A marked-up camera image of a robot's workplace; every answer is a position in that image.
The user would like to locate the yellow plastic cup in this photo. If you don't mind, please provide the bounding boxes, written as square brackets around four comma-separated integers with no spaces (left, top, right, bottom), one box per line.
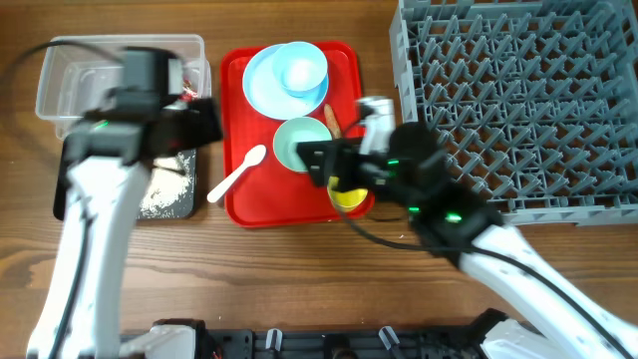
[327,177,368,212]

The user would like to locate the red snack wrapper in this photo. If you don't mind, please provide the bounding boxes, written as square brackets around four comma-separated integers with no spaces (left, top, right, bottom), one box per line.
[180,78,198,103]

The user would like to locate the green bowl with rice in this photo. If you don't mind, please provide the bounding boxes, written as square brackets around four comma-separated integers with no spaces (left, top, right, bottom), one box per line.
[273,117,332,173]

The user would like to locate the small light blue bowl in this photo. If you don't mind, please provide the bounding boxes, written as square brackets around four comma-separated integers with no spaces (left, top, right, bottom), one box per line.
[272,41,328,97]

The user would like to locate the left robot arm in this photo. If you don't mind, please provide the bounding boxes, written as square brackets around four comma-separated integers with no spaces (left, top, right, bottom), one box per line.
[26,47,223,358]

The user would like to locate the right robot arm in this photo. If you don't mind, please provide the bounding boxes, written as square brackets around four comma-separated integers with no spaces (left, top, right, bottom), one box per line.
[294,123,637,358]

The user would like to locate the grey dishwasher rack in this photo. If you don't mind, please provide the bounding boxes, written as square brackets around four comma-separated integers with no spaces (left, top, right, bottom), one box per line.
[389,0,637,225]

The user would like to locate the black plastic tray bin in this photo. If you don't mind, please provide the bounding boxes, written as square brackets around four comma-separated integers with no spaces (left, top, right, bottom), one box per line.
[53,140,197,224]

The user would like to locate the red plastic tray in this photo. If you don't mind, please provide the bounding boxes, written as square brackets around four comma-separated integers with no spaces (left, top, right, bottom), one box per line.
[219,41,361,227]

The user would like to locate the white plastic spoon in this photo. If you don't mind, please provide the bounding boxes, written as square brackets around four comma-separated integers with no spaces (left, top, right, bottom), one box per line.
[206,145,267,202]

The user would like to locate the large light blue plate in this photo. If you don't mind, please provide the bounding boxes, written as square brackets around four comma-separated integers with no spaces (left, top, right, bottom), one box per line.
[242,44,329,121]

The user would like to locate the clear plastic bin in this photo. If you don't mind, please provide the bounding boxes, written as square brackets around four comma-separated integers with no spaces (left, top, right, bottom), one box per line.
[35,34,212,140]

